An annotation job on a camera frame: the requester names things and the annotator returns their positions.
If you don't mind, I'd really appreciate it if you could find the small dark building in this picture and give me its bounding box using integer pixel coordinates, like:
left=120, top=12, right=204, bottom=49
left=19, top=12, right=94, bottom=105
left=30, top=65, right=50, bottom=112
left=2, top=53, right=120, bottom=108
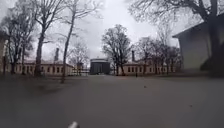
left=89, top=58, right=111, bottom=76

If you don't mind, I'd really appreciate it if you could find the large bare tree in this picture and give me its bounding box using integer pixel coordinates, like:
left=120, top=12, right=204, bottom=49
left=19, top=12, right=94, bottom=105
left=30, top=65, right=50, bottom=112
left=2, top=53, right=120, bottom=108
left=0, top=1, right=36, bottom=76
left=29, top=0, right=66, bottom=78
left=128, top=0, right=224, bottom=78
left=101, top=23, right=133, bottom=77

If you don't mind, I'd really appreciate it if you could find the long low building with chimney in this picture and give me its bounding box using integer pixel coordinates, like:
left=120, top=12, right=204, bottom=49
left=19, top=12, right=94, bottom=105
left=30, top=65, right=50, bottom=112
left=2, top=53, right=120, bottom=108
left=5, top=47, right=77, bottom=77
left=118, top=49, right=183, bottom=76

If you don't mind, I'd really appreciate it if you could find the thin bare tree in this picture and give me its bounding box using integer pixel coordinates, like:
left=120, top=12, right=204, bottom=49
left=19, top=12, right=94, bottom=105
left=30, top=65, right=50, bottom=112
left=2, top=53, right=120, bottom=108
left=59, top=0, right=103, bottom=84

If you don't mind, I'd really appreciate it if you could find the row of bare trees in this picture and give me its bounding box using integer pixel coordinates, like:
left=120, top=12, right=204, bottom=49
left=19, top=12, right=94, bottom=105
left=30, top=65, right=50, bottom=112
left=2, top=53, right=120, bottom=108
left=133, top=21, right=184, bottom=76

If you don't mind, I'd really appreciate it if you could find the robot's own part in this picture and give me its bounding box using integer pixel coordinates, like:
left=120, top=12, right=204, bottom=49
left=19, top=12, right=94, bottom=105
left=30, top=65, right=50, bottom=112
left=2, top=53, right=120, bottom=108
left=67, top=121, right=80, bottom=128

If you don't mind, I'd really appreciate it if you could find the grey building with dark roof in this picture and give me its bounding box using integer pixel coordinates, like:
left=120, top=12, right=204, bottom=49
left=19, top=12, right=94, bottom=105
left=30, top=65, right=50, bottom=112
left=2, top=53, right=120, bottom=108
left=171, top=13, right=224, bottom=73

